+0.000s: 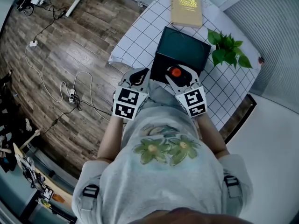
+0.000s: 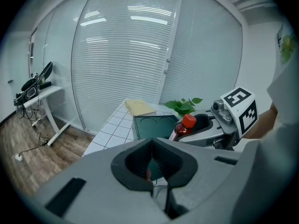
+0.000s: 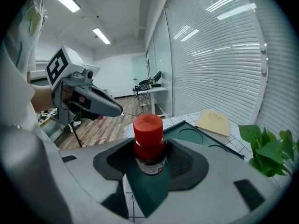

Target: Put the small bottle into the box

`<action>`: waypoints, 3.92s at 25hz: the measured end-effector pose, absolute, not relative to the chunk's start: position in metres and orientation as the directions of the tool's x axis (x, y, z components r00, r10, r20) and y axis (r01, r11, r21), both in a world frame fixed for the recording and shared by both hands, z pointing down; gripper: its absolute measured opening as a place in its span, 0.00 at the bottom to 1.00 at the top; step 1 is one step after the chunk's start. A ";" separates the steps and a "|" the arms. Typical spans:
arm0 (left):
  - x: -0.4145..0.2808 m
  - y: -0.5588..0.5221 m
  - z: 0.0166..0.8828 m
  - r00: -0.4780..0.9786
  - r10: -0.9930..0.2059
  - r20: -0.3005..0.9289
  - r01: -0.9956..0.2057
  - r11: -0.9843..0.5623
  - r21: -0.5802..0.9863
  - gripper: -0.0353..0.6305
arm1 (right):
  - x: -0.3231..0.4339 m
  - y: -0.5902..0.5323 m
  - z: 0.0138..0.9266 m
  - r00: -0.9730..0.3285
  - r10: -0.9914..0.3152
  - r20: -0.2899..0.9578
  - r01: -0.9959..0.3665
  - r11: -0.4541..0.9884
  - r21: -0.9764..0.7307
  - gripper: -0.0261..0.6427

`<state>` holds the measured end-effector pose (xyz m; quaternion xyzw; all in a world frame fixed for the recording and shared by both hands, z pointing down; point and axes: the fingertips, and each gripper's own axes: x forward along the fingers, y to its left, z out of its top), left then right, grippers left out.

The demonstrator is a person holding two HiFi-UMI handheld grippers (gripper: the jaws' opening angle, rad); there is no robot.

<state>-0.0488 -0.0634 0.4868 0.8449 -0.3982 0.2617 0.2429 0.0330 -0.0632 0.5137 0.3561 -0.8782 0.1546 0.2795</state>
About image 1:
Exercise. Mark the small red object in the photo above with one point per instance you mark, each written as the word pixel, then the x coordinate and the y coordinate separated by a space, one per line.
pixel 175 72

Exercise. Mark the wooden desk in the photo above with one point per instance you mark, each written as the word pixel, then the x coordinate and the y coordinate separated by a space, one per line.
pixel 53 185

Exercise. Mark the grey flower print shirt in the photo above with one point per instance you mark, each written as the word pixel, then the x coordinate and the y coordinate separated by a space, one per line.
pixel 161 185

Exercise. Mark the white power strip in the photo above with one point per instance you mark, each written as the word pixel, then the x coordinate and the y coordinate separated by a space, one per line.
pixel 72 95

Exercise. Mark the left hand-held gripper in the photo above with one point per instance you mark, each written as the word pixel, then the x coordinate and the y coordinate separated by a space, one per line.
pixel 127 101

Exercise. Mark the person's left forearm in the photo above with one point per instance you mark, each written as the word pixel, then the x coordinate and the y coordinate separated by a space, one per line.
pixel 111 139

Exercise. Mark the black chair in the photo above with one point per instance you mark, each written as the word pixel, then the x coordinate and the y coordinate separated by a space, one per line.
pixel 7 94

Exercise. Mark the glass partition with blinds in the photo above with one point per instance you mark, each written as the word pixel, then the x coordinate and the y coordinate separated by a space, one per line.
pixel 275 43

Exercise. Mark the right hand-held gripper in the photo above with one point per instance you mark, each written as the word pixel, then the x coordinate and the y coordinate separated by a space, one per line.
pixel 194 101

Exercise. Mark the potted green plant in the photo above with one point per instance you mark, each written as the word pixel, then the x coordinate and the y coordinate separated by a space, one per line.
pixel 227 50

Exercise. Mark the dark green box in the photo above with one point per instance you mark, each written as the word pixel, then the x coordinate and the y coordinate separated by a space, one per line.
pixel 182 48

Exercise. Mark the yellow hardcover book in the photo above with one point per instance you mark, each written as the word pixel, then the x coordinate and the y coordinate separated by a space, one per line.
pixel 185 10

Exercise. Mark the person's right forearm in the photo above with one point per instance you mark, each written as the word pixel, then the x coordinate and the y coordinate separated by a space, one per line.
pixel 212 136

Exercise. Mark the small dark red clip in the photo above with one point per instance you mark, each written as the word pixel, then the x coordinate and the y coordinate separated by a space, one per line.
pixel 261 60

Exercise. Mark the small orange object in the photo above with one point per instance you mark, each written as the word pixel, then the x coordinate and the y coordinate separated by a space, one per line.
pixel 58 198

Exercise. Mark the white power adapter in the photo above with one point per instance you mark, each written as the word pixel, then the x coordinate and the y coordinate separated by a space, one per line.
pixel 33 43

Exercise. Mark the white checkered tablecloth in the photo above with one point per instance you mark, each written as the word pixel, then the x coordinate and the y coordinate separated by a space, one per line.
pixel 144 36

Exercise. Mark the person's grey trousers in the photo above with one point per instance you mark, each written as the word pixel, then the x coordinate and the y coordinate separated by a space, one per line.
pixel 161 97

